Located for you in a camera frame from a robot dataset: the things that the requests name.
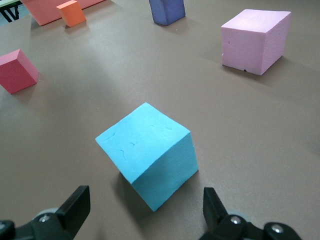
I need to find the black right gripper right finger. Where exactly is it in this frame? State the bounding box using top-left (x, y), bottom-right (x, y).
top-left (198, 186), bottom-right (301, 240)

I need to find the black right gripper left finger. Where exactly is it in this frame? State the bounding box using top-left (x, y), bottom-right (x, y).
top-left (0, 184), bottom-right (91, 240)

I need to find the light blue foam block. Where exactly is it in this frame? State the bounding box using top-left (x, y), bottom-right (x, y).
top-left (95, 101), bottom-right (200, 213)

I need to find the brown paper table cover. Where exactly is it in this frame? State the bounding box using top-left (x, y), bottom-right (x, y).
top-left (0, 0), bottom-right (320, 240)

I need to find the red foam block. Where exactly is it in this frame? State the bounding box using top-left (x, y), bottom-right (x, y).
top-left (0, 48), bottom-right (40, 95)

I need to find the pink foam block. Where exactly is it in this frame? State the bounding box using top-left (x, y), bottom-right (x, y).
top-left (220, 8), bottom-right (292, 76)

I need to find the orange foam block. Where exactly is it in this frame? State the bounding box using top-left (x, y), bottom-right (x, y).
top-left (55, 0), bottom-right (87, 28)

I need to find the pink plastic bin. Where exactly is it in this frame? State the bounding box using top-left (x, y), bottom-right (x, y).
top-left (19, 0), bottom-right (106, 27)

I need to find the black metal stand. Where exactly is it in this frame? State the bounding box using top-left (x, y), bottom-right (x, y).
top-left (0, 4), bottom-right (20, 24)

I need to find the purple foam block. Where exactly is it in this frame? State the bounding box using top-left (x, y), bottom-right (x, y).
top-left (148, 0), bottom-right (187, 26)

